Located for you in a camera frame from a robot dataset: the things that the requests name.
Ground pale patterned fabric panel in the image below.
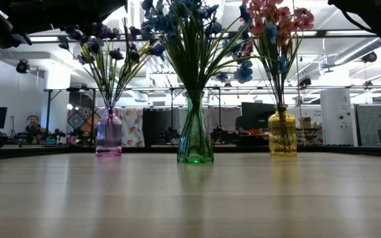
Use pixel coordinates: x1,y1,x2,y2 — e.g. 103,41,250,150
206,106,243,130

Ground white floral fabric panel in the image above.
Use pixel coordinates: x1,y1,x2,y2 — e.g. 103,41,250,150
119,108,145,148

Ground purple glass vase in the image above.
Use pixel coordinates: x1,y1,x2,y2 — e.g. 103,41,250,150
95,107,123,157

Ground person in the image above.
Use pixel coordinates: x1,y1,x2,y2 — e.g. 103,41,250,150
24,114,46,143

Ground yellow glass vase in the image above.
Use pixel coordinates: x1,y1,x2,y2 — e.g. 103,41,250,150
268,104,298,157

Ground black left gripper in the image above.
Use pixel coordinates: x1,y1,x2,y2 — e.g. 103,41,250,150
8,0,128,36

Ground white ceiling pipes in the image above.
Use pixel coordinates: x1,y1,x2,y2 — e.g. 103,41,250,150
140,42,180,87

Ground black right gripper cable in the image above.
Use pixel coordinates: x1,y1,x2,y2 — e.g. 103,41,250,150
341,9,378,34

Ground green glass vase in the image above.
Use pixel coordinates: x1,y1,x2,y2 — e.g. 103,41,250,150
176,89,215,165

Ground white cabinet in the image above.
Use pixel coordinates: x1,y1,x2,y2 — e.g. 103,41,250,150
319,88,357,147

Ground storage shelf with bins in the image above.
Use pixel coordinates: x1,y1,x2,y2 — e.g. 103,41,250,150
296,128,322,147

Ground black fabric panel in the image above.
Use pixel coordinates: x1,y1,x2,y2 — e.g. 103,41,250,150
142,108,180,146

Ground colourful quilt panel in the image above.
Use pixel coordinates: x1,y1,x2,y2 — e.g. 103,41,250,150
67,107,99,133

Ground gray partition panel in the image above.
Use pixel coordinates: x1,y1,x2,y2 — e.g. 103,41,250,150
355,104,381,147

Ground slim silver ventilation duct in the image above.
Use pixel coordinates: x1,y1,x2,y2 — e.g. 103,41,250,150
334,36,381,65

